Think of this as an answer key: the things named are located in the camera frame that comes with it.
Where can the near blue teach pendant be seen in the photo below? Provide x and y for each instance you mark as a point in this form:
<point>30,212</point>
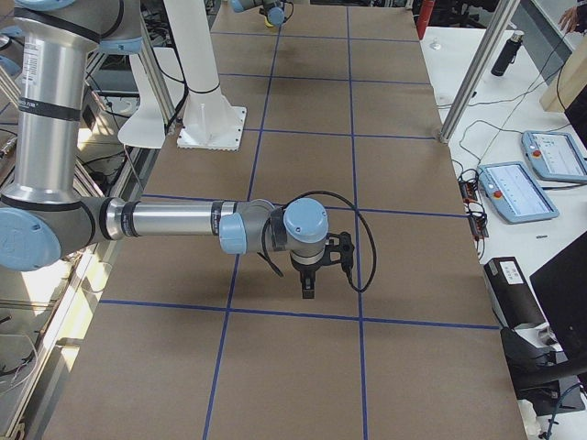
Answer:
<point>515,194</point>

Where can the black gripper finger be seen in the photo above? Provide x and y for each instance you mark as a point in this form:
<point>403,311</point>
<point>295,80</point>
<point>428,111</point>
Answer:
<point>310,286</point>
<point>303,286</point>

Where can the black box with label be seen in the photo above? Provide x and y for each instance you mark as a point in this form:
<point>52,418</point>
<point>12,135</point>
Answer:
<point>512,300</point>

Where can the black water bottle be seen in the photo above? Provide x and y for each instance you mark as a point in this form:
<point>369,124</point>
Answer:
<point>508,53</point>

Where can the person in black jacket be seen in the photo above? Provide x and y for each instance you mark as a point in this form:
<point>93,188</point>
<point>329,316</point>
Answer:
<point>574,19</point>

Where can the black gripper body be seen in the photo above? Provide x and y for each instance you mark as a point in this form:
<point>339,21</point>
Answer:
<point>306,272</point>

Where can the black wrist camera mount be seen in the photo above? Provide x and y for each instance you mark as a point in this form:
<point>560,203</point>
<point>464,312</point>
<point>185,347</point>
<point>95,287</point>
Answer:
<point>339,250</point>

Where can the aluminium frame post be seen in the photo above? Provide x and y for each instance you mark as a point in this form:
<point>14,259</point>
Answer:
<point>491,37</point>

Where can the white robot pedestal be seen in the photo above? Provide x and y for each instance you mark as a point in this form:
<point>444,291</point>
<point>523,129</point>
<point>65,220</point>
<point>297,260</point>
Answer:
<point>208,120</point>

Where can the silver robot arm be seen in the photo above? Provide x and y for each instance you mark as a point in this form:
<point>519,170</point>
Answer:
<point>43,219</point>
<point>272,10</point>

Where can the far blue teach pendant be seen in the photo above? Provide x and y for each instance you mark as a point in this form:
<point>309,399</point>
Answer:
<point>554,156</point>

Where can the black computer monitor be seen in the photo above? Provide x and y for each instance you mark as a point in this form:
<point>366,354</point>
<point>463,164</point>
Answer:
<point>560,286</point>

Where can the blue teach pendant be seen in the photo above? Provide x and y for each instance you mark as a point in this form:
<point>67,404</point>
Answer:
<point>515,194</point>
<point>554,156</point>

